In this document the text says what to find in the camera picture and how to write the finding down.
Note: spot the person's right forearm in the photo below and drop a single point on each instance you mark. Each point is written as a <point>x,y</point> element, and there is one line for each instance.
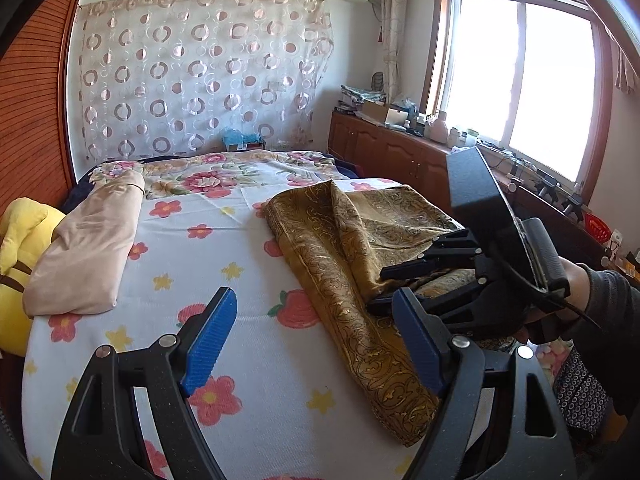
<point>610,310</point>

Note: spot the folded beige garment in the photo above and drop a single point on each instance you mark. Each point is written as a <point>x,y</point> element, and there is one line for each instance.
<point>85,250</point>

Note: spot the cardboard box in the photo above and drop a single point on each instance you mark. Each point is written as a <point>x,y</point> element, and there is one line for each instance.
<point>375,111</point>

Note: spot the yellow plush toy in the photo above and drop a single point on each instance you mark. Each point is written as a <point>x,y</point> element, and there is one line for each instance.
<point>20,240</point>

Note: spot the white flower print bedsheet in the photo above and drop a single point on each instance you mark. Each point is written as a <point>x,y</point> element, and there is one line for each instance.
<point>240,270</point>

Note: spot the beige window curtain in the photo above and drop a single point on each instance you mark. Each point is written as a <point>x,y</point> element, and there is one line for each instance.
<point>392,35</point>
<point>625,70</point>

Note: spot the wooden headboard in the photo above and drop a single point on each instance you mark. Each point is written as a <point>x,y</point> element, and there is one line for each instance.
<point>30,125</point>

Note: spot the long wooden cabinet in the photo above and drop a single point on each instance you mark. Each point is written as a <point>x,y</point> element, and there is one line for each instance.
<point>400,155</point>

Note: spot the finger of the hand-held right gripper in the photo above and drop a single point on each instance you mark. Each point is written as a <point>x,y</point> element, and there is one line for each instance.
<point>405,269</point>
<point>380,306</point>

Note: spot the red basket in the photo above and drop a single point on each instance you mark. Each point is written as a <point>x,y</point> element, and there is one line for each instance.
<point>597,227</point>

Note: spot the stack of papers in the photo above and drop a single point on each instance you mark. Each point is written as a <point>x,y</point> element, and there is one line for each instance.
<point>357,92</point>

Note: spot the white jar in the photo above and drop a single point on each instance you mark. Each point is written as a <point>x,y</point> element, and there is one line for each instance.
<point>440,129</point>

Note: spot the wooden frame window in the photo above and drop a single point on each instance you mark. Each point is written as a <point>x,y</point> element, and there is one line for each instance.
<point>500,70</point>

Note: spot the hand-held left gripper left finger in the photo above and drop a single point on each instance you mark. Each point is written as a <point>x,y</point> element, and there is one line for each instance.
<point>210,342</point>

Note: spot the peony print blanket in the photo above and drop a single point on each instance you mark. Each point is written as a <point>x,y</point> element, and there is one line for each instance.
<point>225,172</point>

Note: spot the person's right hand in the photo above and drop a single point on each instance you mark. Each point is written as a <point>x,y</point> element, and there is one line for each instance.
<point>576,282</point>

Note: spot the gold patterned scarf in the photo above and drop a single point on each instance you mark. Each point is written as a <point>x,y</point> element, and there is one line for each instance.
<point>340,240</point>

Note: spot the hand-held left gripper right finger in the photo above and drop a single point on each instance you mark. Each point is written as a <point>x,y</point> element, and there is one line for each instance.
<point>417,342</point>

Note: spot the circle pattern sheer curtain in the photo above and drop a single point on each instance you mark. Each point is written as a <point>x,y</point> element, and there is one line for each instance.
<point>200,75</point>

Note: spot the small black tripod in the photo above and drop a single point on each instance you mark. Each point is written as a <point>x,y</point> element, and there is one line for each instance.
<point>573,205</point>
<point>543,187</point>

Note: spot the dark dotted cloth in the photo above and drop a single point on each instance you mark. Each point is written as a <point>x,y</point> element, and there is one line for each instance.
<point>582,390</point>

